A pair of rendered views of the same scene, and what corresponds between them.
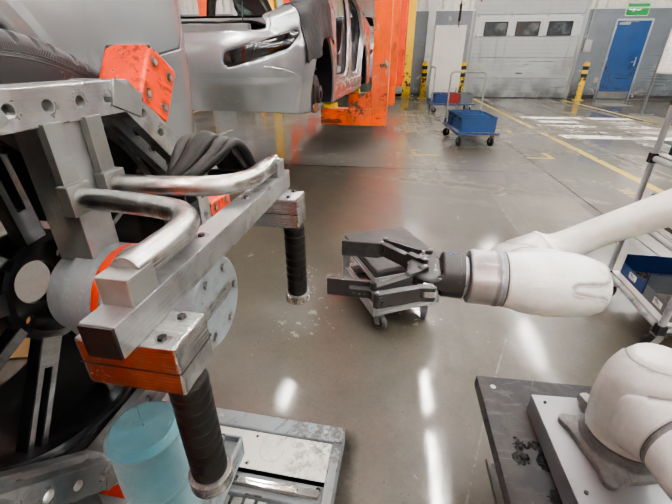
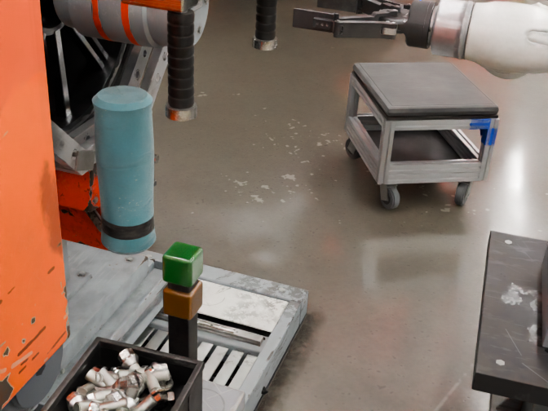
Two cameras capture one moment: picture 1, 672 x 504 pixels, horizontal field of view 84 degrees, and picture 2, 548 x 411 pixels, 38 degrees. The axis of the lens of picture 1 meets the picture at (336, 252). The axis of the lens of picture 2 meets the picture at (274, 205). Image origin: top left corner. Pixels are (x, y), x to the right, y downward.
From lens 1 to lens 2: 0.77 m
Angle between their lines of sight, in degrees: 7
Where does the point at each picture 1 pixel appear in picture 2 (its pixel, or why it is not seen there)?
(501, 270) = (463, 15)
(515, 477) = (496, 311)
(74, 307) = not seen: outside the picture
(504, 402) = (515, 256)
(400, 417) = (390, 302)
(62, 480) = (55, 129)
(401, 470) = (376, 350)
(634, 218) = not seen: outside the picture
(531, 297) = (487, 41)
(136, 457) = (120, 107)
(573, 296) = (525, 41)
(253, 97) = not seen: outside the picture
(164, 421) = (139, 95)
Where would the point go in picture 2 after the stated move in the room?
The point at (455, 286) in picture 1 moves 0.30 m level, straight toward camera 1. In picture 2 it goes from (418, 29) to (335, 84)
